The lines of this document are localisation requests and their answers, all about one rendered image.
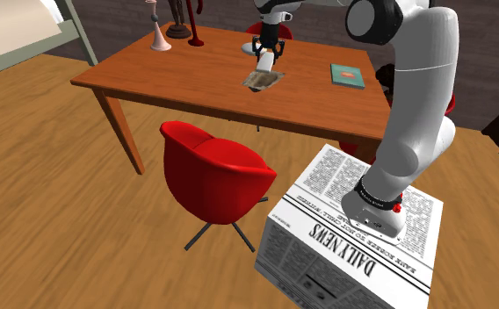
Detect bed with green frame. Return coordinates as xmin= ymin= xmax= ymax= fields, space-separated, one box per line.
xmin=0 ymin=0 xmax=100 ymax=83

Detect brown square tray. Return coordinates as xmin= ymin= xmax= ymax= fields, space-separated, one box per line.
xmin=242 ymin=70 xmax=286 ymax=93

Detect teal book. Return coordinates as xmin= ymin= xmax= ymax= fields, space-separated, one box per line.
xmin=329 ymin=62 xmax=366 ymax=90

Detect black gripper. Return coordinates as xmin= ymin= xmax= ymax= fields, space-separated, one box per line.
xmin=251 ymin=23 xmax=286 ymax=65

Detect dark brown figure statue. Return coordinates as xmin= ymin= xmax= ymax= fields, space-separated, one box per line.
xmin=165 ymin=0 xmax=193 ymax=40

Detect red candlestick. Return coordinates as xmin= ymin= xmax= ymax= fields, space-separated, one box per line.
xmin=186 ymin=0 xmax=206 ymax=47

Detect newspaper print robot stand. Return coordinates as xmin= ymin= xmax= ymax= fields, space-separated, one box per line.
xmin=254 ymin=143 xmax=445 ymax=309

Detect pink candlestick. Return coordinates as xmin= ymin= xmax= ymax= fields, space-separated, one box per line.
xmin=145 ymin=0 xmax=173 ymax=53

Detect wooden table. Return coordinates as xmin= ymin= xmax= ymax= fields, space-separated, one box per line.
xmin=69 ymin=21 xmax=392 ymax=176

